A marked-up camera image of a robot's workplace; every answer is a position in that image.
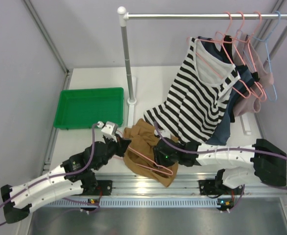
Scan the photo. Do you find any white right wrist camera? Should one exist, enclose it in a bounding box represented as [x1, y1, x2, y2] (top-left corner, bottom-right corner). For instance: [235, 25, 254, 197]
[154, 130, 171, 139]

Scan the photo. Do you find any black white striped tank top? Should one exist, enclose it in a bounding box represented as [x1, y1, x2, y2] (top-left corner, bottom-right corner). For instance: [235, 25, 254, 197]
[144, 37, 241, 143]

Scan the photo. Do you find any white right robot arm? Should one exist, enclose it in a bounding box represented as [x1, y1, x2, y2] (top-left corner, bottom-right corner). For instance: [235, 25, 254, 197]
[153, 138, 287, 194]

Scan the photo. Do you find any pink wire hanger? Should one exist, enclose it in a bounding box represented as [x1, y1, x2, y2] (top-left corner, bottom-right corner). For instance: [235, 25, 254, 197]
[128, 146, 173, 176]

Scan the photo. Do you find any metal clothes rack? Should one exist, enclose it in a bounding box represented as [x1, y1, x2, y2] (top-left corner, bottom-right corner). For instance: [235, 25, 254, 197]
[117, 6, 287, 127]

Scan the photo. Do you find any pink hanger with navy top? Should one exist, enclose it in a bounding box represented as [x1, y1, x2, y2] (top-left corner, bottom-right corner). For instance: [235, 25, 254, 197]
[215, 11, 264, 98]

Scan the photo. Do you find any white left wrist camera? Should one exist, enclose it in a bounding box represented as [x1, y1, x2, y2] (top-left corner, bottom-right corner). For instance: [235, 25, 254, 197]
[97, 121, 118, 142]

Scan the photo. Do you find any dusty pink tank top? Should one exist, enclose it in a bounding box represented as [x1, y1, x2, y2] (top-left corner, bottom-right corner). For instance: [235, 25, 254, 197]
[233, 33, 263, 117]

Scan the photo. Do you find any navy blue tank top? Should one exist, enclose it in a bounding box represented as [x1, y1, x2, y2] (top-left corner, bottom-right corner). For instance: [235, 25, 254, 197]
[198, 35, 254, 145]

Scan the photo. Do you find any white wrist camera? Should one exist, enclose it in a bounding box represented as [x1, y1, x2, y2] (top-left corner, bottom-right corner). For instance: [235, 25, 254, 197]
[97, 121, 118, 142]
[154, 130, 171, 139]

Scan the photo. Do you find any light blue wire hanger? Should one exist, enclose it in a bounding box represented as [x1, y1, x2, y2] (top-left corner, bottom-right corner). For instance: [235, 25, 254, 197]
[247, 11, 281, 102]

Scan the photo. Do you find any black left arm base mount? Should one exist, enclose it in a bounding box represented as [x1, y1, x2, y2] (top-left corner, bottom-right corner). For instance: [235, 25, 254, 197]
[76, 180, 113, 196]

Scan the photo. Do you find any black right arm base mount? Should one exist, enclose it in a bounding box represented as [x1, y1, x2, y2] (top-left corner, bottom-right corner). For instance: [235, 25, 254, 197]
[199, 179, 232, 198]

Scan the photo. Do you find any tan tank top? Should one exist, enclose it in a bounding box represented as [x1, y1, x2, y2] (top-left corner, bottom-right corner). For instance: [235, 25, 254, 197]
[123, 118, 178, 188]

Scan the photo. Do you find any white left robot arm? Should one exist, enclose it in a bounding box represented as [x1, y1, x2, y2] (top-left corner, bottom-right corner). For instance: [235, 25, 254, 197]
[0, 136, 131, 224]

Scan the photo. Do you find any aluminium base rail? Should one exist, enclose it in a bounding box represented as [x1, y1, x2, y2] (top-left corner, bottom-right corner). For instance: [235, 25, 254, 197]
[46, 173, 287, 209]

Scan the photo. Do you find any green plastic tray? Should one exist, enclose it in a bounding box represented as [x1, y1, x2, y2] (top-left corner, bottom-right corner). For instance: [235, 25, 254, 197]
[54, 87, 124, 130]

